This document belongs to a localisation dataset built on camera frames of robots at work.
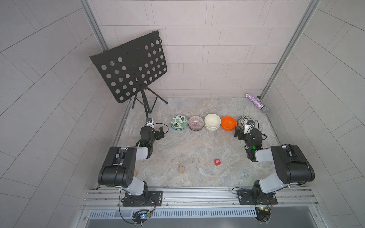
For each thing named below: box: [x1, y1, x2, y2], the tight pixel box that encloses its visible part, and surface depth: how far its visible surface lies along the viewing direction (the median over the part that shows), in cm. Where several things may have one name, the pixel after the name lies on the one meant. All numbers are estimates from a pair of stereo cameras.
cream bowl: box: [203, 113, 221, 132], surface depth 97 cm
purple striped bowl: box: [187, 115, 205, 132], surface depth 98 cm
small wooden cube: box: [178, 165, 185, 174], surface depth 81 cm
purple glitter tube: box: [245, 92, 270, 114], surface depth 111 cm
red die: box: [214, 158, 221, 167], surface depth 84 cm
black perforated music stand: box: [89, 30, 169, 119], surface depth 73 cm
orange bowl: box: [220, 115, 238, 132], surface depth 98 cm
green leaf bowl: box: [170, 114, 189, 132], surface depth 100 cm
